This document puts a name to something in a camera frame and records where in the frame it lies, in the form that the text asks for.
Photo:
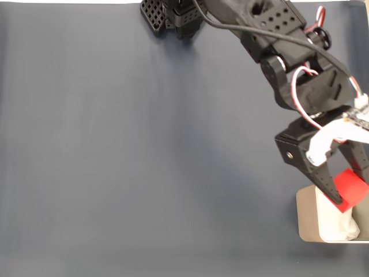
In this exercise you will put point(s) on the red cube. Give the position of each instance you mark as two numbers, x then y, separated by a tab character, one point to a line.
351	187

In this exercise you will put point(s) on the beige box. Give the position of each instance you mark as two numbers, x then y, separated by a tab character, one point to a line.
307	219

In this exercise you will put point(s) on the white crumpled paper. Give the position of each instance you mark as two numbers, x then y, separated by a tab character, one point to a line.
334	225

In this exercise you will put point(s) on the dark blue mat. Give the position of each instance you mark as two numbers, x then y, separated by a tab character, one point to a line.
144	158

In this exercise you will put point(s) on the white camera circuit board mount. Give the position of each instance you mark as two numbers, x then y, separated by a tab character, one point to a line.
325	138

